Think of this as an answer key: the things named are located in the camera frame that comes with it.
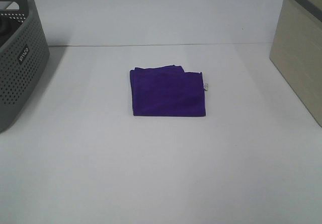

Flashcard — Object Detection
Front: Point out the purple towel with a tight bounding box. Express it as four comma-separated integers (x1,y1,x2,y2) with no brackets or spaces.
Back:
129,65,206,117

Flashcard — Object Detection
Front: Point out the beige storage bin grey rim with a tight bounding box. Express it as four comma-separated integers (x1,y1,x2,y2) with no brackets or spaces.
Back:
270,0,321,125

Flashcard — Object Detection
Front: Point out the grey perforated plastic basket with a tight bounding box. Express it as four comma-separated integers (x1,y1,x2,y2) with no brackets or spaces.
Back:
1,0,50,131

